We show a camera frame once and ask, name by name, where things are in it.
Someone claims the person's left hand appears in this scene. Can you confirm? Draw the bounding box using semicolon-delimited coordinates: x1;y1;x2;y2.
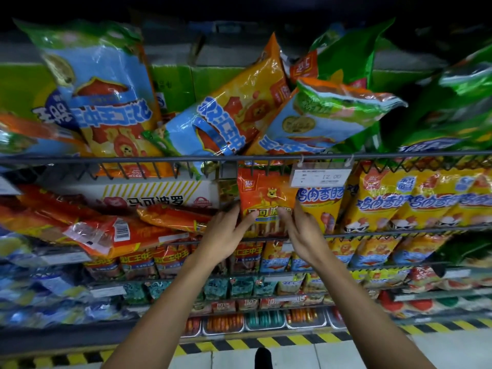
196;203;261;266

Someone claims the orange blue sausage bag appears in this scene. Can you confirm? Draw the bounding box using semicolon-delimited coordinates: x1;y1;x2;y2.
143;32;291;159

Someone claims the pile of red green packets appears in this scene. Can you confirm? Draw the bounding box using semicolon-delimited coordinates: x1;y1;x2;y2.
375;242;492;319

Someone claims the row of metal trays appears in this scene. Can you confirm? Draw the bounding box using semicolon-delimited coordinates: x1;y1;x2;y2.
184;306;348;339

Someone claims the person's right hand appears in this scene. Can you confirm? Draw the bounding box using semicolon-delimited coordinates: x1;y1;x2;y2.
277;201;330;268

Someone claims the grey wire shelf rail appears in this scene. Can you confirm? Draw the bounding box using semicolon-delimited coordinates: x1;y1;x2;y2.
0;151;492;180

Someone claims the row of yellow sausage packets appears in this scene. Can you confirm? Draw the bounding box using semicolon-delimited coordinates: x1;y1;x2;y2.
297;164;492;234

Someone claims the orange sausage packet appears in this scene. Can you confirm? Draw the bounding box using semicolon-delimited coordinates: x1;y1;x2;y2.
237;166;299;239

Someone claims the person's left forearm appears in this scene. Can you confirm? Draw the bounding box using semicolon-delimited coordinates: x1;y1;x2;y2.
101;248;228;369

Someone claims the row of teal snack packets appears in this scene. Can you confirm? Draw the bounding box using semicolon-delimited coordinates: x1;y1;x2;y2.
122;274;306;306

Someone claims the large blue yellow sausage bag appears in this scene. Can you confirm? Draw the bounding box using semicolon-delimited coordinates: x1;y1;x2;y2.
13;18;175;178

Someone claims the person's right forearm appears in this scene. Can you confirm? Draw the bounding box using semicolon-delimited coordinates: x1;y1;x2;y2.
307;250;437;369

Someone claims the thin wire shelf rail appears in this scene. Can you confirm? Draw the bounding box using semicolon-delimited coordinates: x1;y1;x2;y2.
215;223;492;243

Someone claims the row of red sausage packets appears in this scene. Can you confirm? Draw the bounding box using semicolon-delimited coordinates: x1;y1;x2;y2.
82;244;193;282

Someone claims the person's black shoe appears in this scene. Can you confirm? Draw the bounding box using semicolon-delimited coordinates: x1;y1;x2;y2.
254;347;274;369

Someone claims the white striped cardboard box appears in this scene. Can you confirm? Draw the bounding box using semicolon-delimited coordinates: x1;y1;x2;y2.
49;179;220;212

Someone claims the yellow black striped floor tape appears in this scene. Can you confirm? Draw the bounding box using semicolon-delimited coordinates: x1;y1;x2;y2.
0;318;492;369

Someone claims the clear price tag holder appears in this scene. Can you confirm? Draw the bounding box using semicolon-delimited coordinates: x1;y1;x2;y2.
290;157;353;188

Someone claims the pile of blue packets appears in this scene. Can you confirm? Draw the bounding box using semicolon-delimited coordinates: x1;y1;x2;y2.
0;227;129;329

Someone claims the pile of green bags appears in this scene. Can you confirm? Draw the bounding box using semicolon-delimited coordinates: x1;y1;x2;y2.
378;44;492;160

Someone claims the blue sausage bag green edge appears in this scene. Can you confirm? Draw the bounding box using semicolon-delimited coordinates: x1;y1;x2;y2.
245;78;408;156

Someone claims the pile of orange red packets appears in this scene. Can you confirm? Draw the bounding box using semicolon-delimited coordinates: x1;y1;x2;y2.
0;183;216;259

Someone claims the row of orange blue packets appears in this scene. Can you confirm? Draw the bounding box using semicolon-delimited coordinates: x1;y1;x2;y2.
230;233;452;275

